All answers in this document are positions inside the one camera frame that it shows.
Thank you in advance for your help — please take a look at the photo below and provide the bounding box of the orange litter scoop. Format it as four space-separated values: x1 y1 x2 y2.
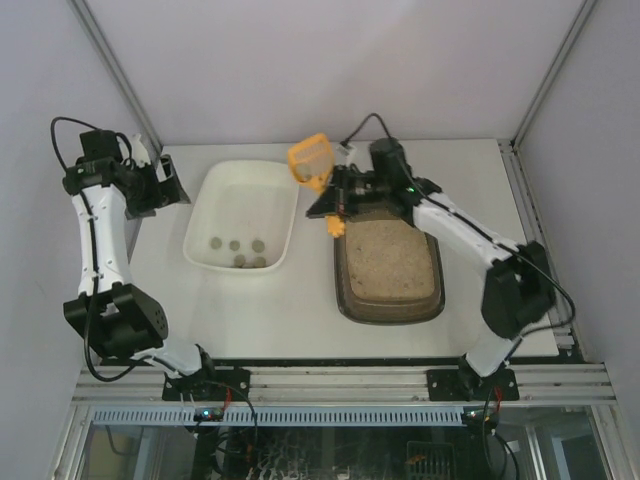
286 132 347 239

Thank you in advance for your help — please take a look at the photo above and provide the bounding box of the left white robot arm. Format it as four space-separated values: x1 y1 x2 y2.
63 127 213 378

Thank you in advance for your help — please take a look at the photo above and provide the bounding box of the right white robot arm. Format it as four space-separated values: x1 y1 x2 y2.
287 134 558 391

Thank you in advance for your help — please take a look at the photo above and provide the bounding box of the beige pellet litter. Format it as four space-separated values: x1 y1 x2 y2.
345 219 436 301

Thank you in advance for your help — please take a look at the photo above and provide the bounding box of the dark grey litter box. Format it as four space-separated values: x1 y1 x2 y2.
334 203 446 326

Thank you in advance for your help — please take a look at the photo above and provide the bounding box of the white plastic tray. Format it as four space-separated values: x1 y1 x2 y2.
183 160 299 274

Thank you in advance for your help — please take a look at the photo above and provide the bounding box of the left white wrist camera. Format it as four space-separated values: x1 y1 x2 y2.
129 133 152 168

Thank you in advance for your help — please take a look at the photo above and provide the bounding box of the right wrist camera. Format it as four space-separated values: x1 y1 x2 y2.
337 142 357 166

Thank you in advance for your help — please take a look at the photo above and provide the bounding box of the left aluminium frame post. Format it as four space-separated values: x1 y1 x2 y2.
67 0 163 156

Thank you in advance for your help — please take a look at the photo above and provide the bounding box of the aluminium frame post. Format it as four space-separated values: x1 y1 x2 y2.
510 0 600 151
67 0 163 156

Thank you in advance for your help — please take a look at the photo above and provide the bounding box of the right aluminium side rail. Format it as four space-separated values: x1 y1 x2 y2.
497 140 577 357

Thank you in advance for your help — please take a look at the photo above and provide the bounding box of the right black camera cable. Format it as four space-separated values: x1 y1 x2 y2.
342 112 576 416

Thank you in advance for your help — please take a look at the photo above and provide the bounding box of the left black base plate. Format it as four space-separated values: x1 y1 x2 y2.
162 368 251 402

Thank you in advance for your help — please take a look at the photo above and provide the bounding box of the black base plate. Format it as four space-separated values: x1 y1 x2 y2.
426 368 520 402
162 368 251 402

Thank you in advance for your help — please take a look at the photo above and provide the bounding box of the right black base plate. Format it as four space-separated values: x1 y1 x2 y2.
426 368 520 402

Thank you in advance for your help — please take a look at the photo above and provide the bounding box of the grey slotted cable duct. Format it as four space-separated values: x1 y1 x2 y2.
92 406 464 427

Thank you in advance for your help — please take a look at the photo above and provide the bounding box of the right aluminium frame post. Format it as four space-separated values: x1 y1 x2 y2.
510 0 600 151

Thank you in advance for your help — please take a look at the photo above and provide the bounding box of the aluminium front rail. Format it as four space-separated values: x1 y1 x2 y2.
72 364 616 406

